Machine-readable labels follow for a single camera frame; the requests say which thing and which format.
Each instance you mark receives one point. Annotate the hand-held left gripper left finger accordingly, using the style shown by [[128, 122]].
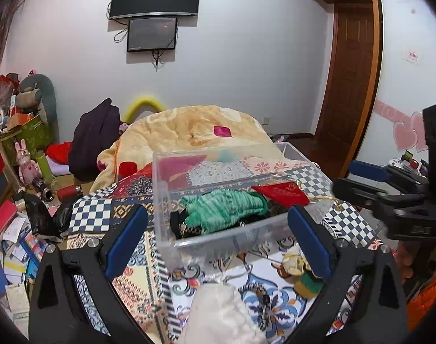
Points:
[[127, 238]]

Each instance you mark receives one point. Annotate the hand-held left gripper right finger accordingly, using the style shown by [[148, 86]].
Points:
[[309, 240]]

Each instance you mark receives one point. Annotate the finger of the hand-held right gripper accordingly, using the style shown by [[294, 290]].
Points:
[[368, 171], [354, 190]]

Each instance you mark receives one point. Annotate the clear plastic storage box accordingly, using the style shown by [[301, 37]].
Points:
[[221, 200]]

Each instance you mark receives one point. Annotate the white fluffy cloth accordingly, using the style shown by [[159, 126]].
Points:
[[221, 315]]

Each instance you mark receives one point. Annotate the cream floral pouch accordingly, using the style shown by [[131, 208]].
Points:
[[293, 262]]

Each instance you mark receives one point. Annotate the dark patterned cloth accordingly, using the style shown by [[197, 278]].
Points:
[[184, 227]]

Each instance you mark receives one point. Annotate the red thermos bottle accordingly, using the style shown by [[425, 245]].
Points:
[[69, 191]]

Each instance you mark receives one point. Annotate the white wardrobe with heart stickers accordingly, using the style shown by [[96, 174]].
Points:
[[408, 68]]

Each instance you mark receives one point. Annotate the black plastic bag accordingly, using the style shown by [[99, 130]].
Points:
[[42, 215]]

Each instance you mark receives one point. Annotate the green knitted cloth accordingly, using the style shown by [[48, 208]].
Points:
[[221, 208]]

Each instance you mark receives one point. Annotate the black metal cylinder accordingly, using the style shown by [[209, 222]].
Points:
[[42, 188]]

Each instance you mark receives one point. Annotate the brown wooden door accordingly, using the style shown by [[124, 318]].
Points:
[[347, 68]]

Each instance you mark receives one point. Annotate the dark purple jacket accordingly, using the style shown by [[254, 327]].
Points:
[[94, 136]]

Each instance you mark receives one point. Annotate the green tube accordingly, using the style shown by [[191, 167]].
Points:
[[45, 166]]

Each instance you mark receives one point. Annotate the red cloth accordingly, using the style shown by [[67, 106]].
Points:
[[60, 152]]

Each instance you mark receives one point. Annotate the pile of papers and books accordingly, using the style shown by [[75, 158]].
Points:
[[13, 254]]

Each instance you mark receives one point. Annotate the beige plush blanket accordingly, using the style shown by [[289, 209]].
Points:
[[189, 129]]

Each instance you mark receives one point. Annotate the pink rabbit toy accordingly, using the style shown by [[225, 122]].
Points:
[[26, 163]]

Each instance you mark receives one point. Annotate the red book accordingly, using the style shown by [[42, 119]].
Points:
[[1, 218]]

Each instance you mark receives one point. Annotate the green cardboard box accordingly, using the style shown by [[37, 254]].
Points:
[[28, 132]]

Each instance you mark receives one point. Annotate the grey plush toy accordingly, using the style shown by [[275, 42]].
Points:
[[37, 95]]

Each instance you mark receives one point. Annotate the small black wall monitor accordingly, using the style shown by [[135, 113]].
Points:
[[152, 34]]

